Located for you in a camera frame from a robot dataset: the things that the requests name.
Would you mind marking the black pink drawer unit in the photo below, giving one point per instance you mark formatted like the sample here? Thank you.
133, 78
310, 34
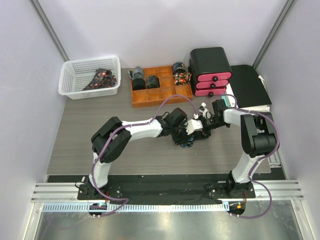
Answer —
210, 71

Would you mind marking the blue snail pattern tie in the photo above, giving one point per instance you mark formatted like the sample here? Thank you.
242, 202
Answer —
195, 136

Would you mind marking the aluminium frame rail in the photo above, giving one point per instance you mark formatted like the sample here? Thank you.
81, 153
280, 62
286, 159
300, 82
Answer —
63, 192

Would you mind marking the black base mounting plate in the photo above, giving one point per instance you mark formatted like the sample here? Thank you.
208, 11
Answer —
158, 189

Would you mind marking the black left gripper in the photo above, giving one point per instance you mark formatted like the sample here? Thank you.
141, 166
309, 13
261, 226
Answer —
185, 136

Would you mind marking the dark red dotted tie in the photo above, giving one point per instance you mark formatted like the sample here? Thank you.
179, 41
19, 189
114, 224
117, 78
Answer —
103, 78

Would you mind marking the grey rolled tie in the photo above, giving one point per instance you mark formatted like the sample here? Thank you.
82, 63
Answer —
136, 73

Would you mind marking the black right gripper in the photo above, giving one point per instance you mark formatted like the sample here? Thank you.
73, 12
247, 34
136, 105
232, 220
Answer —
204, 129

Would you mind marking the white paper box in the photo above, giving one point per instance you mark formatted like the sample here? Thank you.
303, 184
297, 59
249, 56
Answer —
230, 95

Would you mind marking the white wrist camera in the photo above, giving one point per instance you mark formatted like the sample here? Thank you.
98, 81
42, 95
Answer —
204, 112
193, 125

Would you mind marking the dark blue rolled tie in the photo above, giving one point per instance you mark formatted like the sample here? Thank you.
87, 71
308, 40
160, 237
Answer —
152, 81

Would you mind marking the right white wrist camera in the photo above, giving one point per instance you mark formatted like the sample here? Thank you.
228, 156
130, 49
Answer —
204, 112

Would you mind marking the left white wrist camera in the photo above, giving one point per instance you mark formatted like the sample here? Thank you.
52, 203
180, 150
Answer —
193, 125

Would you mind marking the orange floral rolled tie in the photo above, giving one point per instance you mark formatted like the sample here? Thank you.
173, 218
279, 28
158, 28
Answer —
182, 78

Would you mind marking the blue floral rolled tie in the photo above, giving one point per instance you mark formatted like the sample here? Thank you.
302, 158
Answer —
178, 68

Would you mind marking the white plastic basket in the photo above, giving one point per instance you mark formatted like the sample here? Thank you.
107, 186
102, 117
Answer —
75, 75

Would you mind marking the black rolled tie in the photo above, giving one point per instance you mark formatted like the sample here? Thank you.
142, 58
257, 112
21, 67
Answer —
138, 84

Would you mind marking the orange wooden divider tray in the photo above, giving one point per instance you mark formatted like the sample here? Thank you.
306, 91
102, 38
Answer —
155, 96

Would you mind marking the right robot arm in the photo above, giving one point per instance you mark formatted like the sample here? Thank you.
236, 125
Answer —
259, 140

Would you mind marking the teal round pad packet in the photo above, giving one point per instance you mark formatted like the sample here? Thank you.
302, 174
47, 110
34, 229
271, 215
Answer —
226, 100

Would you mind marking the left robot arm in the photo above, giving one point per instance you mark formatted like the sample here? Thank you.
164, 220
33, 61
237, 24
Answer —
111, 139

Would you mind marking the white slotted cable duct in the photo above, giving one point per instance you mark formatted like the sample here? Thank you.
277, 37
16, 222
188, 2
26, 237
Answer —
96, 207

